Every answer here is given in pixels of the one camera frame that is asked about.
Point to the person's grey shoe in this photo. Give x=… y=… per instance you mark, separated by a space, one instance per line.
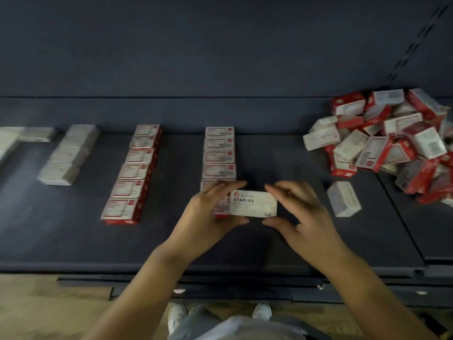
x=262 y=311
x=177 y=316

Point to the pile of red white boxes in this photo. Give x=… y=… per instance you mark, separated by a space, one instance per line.
x=396 y=145

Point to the person's right forearm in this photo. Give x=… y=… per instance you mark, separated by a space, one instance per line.
x=375 y=304

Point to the person's grey clothing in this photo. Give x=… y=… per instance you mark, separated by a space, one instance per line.
x=248 y=329

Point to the person's left hand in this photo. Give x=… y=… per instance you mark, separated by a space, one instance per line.
x=202 y=230

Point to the small red white box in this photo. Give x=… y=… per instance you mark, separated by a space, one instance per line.
x=145 y=141
x=148 y=130
x=221 y=207
x=219 y=155
x=141 y=155
x=209 y=184
x=219 y=132
x=135 y=171
x=122 y=209
x=219 y=170
x=219 y=143
x=129 y=188

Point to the person's right hand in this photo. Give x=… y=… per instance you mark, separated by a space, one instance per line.
x=315 y=233

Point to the person's left forearm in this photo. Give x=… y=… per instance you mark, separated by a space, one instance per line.
x=138 y=301

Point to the dark metal shelf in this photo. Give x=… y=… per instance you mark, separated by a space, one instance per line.
x=212 y=53

